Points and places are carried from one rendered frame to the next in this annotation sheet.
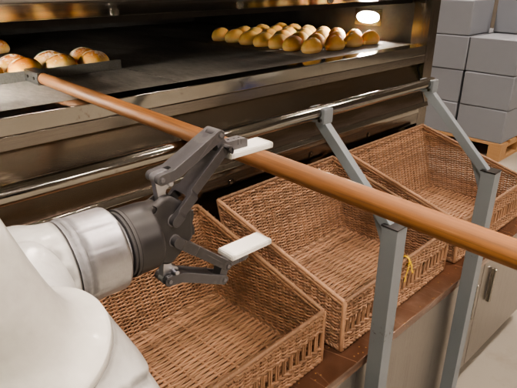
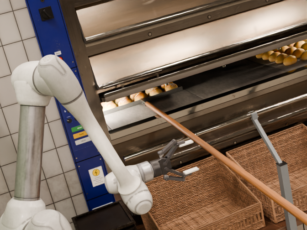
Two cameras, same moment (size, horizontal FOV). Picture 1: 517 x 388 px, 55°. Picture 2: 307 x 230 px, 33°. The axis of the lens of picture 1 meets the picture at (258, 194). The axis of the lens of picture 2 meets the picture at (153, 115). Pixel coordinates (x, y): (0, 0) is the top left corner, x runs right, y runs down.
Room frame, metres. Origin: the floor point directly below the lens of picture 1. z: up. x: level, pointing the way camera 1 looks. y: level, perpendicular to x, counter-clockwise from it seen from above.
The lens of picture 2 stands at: (-1.35, -0.91, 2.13)
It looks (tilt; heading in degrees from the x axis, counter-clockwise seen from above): 18 degrees down; 29
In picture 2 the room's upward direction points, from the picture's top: 14 degrees counter-clockwise
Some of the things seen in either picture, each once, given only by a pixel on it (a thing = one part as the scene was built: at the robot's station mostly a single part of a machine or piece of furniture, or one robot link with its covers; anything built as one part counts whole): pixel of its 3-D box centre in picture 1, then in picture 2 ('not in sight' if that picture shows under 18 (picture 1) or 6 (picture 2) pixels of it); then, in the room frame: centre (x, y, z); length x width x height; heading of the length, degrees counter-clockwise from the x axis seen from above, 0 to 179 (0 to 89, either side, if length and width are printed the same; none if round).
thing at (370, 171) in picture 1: (435, 183); not in sight; (1.76, -0.68, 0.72); 0.56 x 0.49 x 0.28; 133
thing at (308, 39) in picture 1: (295, 35); (292, 47); (2.24, -0.16, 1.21); 0.61 x 0.48 x 0.06; 43
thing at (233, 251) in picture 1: (245, 245); (191, 170); (0.58, 0.02, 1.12); 0.07 x 0.03 x 0.01; 133
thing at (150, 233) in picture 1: (154, 232); (161, 166); (0.49, 0.11, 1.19); 0.09 x 0.07 x 0.08; 133
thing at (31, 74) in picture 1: (37, 76); (145, 101); (1.35, 0.59, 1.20); 0.09 x 0.04 x 0.03; 43
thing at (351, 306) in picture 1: (335, 235); (289, 169); (1.34, -0.24, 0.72); 0.56 x 0.49 x 0.28; 135
